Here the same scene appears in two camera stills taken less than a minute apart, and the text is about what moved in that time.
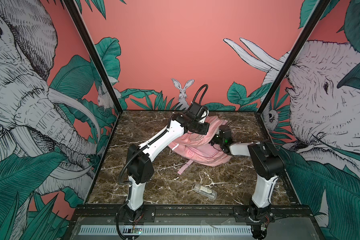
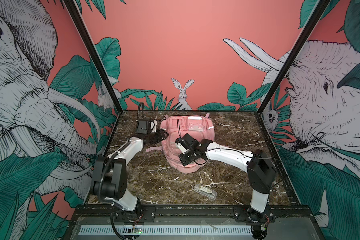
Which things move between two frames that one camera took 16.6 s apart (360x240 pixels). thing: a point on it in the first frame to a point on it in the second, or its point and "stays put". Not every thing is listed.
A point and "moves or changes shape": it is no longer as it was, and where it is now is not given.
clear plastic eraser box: x=205 y=191 stays put
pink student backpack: x=197 y=148 moves or changes shape
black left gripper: x=206 y=127 to x=161 y=135
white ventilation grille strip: x=163 y=230 stays put
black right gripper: x=211 y=142 to x=182 y=159
